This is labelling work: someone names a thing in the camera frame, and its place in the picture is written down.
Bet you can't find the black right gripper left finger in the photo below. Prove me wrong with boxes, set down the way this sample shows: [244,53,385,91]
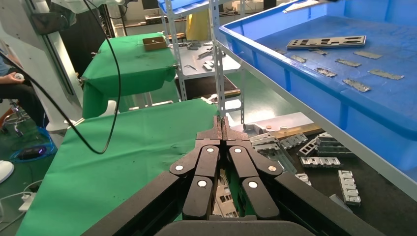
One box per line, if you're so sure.
[81,116,224,236]

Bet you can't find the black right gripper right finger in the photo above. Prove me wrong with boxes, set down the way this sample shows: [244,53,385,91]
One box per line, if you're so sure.
[223,116,385,236]

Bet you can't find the silver I/O shield plate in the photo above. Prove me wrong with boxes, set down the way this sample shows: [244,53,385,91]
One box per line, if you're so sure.
[212,169,241,219]
[286,35,367,50]

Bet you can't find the small open cardboard box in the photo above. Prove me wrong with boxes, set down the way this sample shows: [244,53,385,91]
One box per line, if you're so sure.
[142,35,168,52]

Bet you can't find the blue plastic tray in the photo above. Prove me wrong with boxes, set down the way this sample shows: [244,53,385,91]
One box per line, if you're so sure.
[219,0,417,183]
[157,0,212,16]

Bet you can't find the grey metal cylinder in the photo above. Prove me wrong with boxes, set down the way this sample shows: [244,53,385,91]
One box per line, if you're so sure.
[242,122,267,135]

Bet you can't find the small silver metal clip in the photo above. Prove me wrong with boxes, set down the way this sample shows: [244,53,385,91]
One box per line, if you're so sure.
[295,173,312,187]

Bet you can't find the tan wooden board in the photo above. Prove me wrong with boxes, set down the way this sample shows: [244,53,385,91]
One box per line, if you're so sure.
[267,123,325,141]

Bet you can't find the white lower shelf board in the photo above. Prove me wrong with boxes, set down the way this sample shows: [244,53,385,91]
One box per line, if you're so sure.
[225,97,315,134]

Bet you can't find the green table cloth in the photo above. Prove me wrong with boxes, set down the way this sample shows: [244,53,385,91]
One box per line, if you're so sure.
[14,98,222,236]

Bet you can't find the white perforated shelf unit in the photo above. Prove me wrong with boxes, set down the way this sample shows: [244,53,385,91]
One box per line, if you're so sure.
[157,0,246,102]

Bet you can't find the green cloth covered table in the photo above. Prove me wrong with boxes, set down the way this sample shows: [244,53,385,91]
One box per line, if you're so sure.
[81,31,179,119]

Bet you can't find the white metal shelf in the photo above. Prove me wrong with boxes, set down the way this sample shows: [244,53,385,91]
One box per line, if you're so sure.
[213,32,417,203]

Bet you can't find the black rubber mat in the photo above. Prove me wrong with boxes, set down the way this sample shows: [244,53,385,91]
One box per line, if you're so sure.
[247,128,417,236]

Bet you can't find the yellow bag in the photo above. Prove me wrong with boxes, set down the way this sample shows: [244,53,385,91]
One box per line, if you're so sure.
[185,9,210,42]

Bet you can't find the white robot torso column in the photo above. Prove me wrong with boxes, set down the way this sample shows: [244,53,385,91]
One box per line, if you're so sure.
[0,0,84,146]

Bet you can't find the black power adapter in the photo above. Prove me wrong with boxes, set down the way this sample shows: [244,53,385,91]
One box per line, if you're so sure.
[17,146,48,160]

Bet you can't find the white power strip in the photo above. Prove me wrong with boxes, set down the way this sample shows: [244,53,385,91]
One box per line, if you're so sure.
[18,192,39,213]

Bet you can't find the orange legged stool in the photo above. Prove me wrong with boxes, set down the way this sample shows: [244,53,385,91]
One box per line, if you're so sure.
[0,99,31,136]

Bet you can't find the white round base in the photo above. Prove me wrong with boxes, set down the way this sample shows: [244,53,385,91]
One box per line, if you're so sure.
[0,160,15,184]

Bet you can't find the seated person dark trousers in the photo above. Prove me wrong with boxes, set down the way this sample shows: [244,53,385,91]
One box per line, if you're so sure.
[0,40,50,129]

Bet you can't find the large grey metal frame plate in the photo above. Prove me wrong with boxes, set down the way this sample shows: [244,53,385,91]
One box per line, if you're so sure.
[249,132,298,175]

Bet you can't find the grey slotted metal bracket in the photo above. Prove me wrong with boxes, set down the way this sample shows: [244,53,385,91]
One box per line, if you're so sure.
[299,156,342,169]
[280,133,309,150]
[337,170,361,207]
[297,138,319,158]
[315,132,357,159]

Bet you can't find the grey metal bar bracket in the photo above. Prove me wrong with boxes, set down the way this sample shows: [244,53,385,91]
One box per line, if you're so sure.
[329,194,353,214]

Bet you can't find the white perforated shelf post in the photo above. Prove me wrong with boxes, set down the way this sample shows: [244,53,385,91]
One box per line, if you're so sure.
[208,0,229,118]

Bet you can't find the black hanging cable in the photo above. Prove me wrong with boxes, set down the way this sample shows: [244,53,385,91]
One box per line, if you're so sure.
[0,0,122,155]

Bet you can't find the blue coiled cable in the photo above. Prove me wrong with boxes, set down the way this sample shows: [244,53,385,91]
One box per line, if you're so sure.
[9,128,59,164]

